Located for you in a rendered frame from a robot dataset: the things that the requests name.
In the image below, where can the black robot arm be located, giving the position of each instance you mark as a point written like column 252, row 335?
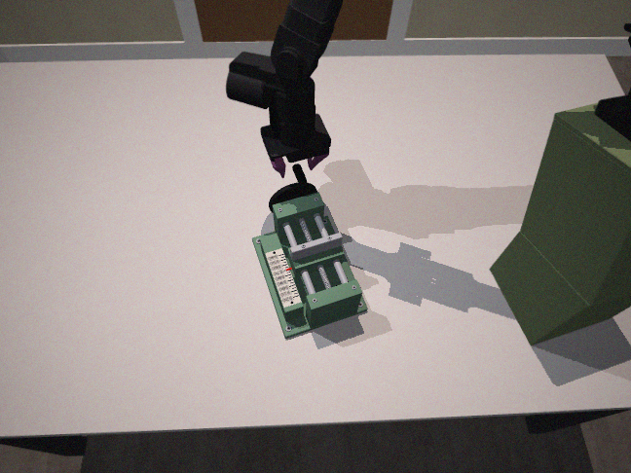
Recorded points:
column 295, row 54

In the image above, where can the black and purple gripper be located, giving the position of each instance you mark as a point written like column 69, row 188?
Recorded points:
column 297, row 143

